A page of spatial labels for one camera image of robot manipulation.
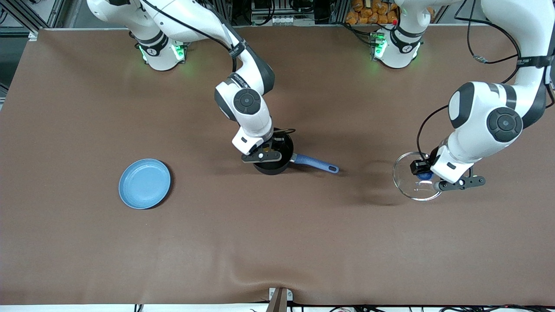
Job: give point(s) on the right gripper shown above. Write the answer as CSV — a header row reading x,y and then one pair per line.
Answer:
x,y
278,139

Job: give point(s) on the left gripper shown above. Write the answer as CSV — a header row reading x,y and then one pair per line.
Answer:
x,y
419,166

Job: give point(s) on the glass lid with blue knob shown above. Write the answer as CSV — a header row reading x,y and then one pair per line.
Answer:
x,y
425,177

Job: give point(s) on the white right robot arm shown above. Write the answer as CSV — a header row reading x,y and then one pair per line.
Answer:
x,y
256,121

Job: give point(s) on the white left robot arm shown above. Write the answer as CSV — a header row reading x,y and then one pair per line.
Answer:
x,y
477,125

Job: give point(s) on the brown table cover mat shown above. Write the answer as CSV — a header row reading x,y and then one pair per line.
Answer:
x,y
277,238

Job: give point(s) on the white power strip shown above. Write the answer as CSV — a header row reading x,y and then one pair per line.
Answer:
x,y
277,20

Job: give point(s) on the blue round plate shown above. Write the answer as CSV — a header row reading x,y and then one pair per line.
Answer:
x,y
145,184

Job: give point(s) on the bag of orange items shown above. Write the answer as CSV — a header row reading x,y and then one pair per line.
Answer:
x,y
368,11

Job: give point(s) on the metal table clamp bracket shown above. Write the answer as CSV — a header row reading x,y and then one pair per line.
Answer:
x,y
279,301

